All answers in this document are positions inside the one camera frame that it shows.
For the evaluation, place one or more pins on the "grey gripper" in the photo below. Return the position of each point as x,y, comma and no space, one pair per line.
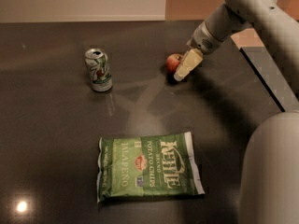
202,39

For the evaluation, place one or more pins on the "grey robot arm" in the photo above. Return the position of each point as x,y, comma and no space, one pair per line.
269,191

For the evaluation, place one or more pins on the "green white soda can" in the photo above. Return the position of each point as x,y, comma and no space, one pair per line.
97,65

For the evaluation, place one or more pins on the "red apple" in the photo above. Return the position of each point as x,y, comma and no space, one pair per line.
172,63

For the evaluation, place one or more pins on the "green jalapeno chip bag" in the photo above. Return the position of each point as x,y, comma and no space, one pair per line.
148,166

